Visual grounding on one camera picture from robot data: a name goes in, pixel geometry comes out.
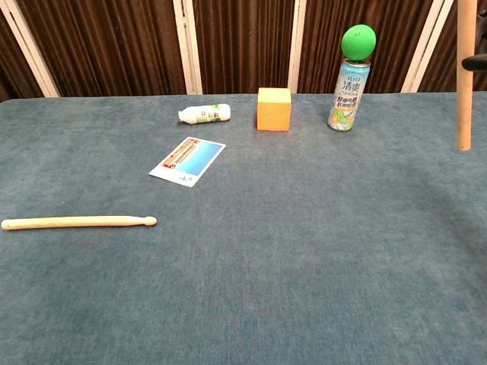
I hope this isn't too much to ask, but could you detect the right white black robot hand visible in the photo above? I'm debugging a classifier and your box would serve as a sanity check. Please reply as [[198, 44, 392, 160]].
[[461, 54, 487, 71]]

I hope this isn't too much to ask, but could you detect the wooden drumstick with black mark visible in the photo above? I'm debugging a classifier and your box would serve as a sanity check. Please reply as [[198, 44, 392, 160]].
[[456, 0, 479, 152]]

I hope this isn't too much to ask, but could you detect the plain wooden drumstick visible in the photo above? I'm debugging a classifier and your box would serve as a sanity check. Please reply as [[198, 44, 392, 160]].
[[1, 215, 158, 231]]

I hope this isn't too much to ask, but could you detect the brown curtain screen panel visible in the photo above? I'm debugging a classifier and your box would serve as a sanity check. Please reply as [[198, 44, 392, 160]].
[[186, 0, 301, 95], [296, 0, 445, 94], [7, 0, 190, 98], [0, 9, 45, 103], [410, 0, 487, 94]]

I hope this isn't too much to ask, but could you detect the green ball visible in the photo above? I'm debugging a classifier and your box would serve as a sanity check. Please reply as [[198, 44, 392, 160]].
[[341, 24, 377, 63]]

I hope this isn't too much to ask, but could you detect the light blue drink can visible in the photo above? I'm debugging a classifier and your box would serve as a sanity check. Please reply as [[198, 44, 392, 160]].
[[327, 57, 372, 133]]

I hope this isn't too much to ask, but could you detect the orange yellow cube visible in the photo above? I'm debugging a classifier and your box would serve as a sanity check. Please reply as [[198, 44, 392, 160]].
[[256, 87, 293, 132]]

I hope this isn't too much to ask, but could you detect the small white plastic bottle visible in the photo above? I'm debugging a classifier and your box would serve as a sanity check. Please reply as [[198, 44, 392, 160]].
[[177, 103, 232, 125]]

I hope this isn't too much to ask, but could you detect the blue picture card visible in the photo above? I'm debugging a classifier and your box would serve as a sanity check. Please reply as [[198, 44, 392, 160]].
[[148, 136, 227, 188]]

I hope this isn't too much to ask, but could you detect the blue table cloth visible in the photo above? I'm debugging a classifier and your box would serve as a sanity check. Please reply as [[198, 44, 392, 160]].
[[0, 90, 487, 365]]

